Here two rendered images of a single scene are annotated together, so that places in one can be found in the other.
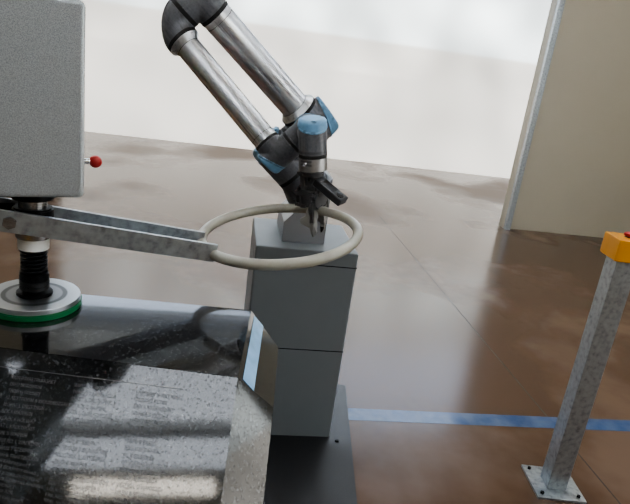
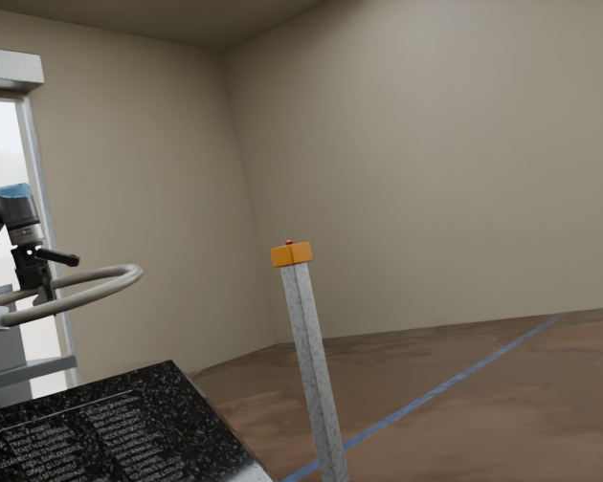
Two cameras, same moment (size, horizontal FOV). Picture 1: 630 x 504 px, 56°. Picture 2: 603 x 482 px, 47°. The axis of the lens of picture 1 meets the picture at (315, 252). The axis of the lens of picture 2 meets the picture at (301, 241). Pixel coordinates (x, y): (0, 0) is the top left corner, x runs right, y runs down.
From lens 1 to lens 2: 0.99 m
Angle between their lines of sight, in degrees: 47
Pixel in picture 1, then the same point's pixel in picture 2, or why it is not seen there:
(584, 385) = (321, 386)
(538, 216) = not seen: hidden behind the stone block
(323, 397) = not seen: outside the picture
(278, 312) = not seen: hidden behind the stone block
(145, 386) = (90, 405)
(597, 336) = (309, 336)
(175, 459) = (181, 447)
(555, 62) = (56, 225)
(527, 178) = (79, 347)
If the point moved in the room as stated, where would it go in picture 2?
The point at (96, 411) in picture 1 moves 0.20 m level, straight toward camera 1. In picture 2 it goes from (57, 449) to (164, 441)
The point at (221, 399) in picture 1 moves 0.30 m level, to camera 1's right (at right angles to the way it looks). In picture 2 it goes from (174, 382) to (293, 344)
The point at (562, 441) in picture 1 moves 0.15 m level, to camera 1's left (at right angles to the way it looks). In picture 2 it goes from (330, 450) to (303, 464)
